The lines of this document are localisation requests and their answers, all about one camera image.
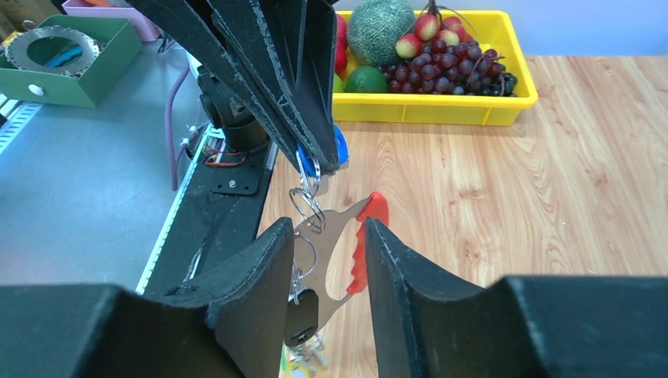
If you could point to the keyring tool with keys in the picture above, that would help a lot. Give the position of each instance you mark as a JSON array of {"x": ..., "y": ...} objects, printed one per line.
[{"x": 310, "y": 306}]

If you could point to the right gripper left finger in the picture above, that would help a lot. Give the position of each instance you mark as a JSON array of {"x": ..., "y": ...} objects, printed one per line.
[{"x": 226, "y": 322}]

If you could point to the red apple right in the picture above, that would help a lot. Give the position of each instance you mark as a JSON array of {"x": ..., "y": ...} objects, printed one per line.
[{"x": 341, "y": 60}]

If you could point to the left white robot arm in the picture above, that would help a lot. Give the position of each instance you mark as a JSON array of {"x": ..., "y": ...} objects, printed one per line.
[{"x": 229, "y": 115}]

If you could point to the yellow plastic bin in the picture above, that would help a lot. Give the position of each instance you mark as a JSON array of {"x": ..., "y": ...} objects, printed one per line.
[{"x": 494, "y": 29}]

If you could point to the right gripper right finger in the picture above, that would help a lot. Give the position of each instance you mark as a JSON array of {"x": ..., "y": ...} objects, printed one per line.
[{"x": 428, "y": 322}]

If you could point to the dark grape bunch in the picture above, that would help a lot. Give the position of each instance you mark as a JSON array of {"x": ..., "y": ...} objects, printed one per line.
[{"x": 461, "y": 69}]

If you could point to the green box with saw blade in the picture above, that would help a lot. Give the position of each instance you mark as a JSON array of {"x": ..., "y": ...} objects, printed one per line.
[{"x": 68, "y": 61}]

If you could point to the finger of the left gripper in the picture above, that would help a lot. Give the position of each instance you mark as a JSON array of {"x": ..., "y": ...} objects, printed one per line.
[
  {"x": 191, "y": 25},
  {"x": 287, "y": 51}
]

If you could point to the pink tray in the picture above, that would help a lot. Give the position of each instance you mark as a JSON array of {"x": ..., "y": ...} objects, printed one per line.
[{"x": 146, "y": 29}]

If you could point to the green melon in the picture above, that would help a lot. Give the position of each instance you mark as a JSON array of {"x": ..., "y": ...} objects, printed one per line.
[{"x": 374, "y": 27}]

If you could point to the green lime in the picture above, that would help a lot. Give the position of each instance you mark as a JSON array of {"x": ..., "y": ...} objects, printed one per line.
[{"x": 366, "y": 79}]

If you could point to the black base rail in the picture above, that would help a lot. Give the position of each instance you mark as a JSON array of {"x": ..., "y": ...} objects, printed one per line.
[{"x": 216, "y": 212}]

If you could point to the small red lychee cluster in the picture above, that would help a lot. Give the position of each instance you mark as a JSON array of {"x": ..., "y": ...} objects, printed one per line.
[{"x": 434, "y": 21}]

